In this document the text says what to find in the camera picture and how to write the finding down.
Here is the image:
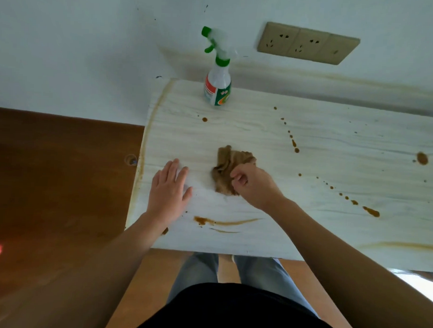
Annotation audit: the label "grey jeans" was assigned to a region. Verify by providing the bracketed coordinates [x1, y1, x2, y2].
[166, 251, 320, 316]

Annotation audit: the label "black shirt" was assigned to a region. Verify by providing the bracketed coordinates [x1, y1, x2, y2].
[132, 280, 348, 328]

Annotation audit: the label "person's left forearm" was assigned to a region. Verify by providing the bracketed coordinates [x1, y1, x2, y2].
[0, 206, 166, 328]

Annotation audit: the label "person's right hand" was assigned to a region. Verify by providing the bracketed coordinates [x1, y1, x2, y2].
[229, 163, 286, 212]

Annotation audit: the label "white green spray bottle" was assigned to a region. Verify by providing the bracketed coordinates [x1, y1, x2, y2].
[199, 26, 234, 107]

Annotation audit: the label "person's right forearm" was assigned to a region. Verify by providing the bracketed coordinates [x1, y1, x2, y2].
[262, 198, 433, 328]

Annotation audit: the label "brown stained paper towel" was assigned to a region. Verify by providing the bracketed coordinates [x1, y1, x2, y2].
[211, 144, 257, 197]

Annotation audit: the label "beige wall socket panel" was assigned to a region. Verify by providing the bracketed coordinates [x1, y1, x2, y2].
[256, 21, 361, 66]

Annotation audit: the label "person's left hand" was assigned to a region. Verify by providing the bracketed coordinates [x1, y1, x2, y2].
[146, 158, 194, 227]

